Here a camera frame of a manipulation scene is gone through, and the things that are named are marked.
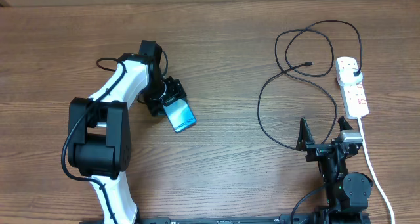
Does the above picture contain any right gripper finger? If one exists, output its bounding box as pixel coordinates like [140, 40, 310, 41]
[296, 117, 315, 151]
[338, 116, 353, 131]

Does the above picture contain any white power strip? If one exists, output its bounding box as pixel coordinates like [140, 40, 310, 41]
[335, 56, 369, 119]

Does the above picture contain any white power strip cord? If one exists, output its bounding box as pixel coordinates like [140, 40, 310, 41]
[356, 116, 396, 224]

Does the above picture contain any Samsung Galaxy smartphone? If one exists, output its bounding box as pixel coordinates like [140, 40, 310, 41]
[163, 99, 196, 133]

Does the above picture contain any black USB charging cable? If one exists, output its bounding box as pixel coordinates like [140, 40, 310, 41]
[257, 20, 364, 152]

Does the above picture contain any white charger plug adapter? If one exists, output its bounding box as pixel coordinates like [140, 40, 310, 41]
[337, 68, 363, 87]

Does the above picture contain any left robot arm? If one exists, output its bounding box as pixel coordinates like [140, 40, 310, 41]
[61, 40, 188, 223]

